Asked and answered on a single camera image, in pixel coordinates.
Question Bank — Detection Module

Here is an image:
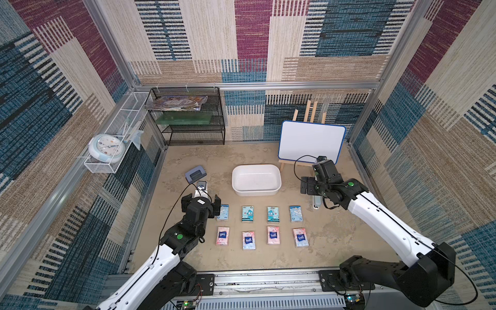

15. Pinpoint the blue grey hole punch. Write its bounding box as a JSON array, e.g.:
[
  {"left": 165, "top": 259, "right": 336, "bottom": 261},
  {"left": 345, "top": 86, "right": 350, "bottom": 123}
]
[{"left": 185, "top": 165, "right": 207, "bottom": 184}]

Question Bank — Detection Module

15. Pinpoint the white wire wall basket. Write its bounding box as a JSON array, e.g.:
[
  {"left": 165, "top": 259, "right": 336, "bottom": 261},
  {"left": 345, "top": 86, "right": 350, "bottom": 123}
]
[{"left": 84, "top": 92, "right": 150, "bottom": 174}]

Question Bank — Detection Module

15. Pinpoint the pink white tissue pack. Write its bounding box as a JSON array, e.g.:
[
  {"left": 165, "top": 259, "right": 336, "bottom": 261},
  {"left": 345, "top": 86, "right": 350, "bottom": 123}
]
[{"left": 267, "top": 226, "right": 280, "bottom": 245}]

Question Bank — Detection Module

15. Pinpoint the pink blue tissue pack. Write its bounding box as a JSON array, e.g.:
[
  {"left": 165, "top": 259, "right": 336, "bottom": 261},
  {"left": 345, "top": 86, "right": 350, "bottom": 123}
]
[
  {"left": 242, "top": 231, "right": 256, "bottom": 250},
  {"left": 293, "top": 228, "right": 309, "bottom": 247}
]

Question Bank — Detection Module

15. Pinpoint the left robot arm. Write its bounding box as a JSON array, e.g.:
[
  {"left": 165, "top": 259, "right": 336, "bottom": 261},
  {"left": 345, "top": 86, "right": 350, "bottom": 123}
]
[{"left": 95, "top": 192, "right": 222, "bottom": 309}]

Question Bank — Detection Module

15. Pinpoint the teal cartoon tissue pack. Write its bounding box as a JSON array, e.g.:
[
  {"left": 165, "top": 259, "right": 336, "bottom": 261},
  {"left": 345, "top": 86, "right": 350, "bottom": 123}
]
[
  {"left": 242, "top": 206, "right": 254, "bottom": 222},
  {"left": 267, "top": 206, "right": 280, "bottom": 223}
]

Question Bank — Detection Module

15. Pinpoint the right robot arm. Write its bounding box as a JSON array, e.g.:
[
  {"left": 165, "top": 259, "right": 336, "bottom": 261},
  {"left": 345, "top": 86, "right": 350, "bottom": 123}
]
[{"left": 300, "top": 156, "right": 456, "bottom": 307}]

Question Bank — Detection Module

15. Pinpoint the blue elephant tissue pack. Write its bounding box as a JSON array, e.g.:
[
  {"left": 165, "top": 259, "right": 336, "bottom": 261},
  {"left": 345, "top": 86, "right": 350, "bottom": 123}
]
[{"left": 216, "top": 205, "right": 229, "bottom": 222}]

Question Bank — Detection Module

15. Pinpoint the blue framed whiteboard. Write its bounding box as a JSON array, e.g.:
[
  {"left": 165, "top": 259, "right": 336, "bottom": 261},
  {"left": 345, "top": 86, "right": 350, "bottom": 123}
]
[{"left": 278, "top": 121, "right": 346, "bottom": 164}]

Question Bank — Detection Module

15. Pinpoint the black wire mesh shelf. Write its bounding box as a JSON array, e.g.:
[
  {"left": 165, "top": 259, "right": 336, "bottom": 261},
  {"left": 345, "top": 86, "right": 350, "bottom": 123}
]
[{"left": 145, "top": 87, "right": 226, "bottom": 147}]

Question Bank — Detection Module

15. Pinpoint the white round clock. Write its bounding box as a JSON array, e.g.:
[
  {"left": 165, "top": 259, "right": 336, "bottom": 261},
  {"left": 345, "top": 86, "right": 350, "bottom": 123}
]
[{"left": 88, "top": 134, "right": 125, "bottom": 164}]

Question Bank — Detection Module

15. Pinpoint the white plastic storage box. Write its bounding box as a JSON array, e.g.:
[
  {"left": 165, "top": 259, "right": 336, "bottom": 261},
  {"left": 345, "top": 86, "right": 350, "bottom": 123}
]
[{"left": 232, "top": 164, "right": 282, "bottom": 196}]

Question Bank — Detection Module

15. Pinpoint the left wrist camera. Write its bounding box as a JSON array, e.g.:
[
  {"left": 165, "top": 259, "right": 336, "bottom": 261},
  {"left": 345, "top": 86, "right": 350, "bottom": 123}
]
[{"left": 194, "top": 180, "right": 209, "bottom": 198}]

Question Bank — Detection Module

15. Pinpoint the green board on shelf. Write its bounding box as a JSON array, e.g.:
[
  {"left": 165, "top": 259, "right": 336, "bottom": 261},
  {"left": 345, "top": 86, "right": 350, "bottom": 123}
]
[{"left": 156, "top": 112, "right": 213, "bottom": 125}]

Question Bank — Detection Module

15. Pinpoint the blue striped tissue pack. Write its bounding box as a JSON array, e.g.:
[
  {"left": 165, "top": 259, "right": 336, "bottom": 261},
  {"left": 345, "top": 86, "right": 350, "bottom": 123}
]
[{"left": 289, "top": 206, "right": 304, "bottom": 223}]

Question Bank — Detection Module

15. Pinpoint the colourful magazine on shelf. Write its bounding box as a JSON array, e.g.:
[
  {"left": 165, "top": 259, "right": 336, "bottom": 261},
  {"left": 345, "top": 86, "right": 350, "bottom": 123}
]
[{"left": 145, "top": 96, "right": 209, "bottom": 111}]

